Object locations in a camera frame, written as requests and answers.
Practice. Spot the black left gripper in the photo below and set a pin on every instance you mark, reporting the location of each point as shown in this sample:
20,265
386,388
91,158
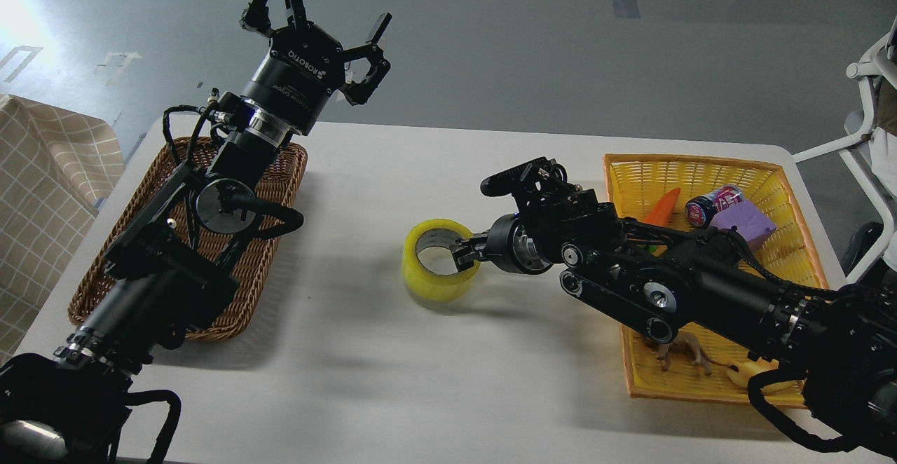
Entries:
298,78

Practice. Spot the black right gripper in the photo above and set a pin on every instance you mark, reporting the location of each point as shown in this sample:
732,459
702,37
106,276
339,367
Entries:
507,245

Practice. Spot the yellow tape roll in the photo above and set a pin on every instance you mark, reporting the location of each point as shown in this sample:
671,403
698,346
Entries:
423,282

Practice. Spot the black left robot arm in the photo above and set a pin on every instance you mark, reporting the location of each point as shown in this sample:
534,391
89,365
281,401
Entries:
173,265

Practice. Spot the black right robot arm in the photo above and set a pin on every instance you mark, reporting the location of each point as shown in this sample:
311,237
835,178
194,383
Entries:
834,388

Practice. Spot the yellow plastic basket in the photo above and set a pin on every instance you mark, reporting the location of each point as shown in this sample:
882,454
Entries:
637,182

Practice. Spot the orange toy carrot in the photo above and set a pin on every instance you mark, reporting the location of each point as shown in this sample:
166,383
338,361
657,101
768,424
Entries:
661,214

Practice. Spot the brown wicker basket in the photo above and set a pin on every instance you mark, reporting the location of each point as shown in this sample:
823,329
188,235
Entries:
280,183

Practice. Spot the brown toy lion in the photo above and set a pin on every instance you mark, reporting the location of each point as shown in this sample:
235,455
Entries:
688,345

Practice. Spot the small labelled can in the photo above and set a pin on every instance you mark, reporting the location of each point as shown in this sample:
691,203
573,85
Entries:
700,211

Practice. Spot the beige checkered cloth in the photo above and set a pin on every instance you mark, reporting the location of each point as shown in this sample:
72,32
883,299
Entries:
56,166

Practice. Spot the purple block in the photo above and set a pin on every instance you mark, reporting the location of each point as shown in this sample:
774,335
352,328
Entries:
742,216

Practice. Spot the white office chair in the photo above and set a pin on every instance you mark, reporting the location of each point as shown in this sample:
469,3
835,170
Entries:
868,150

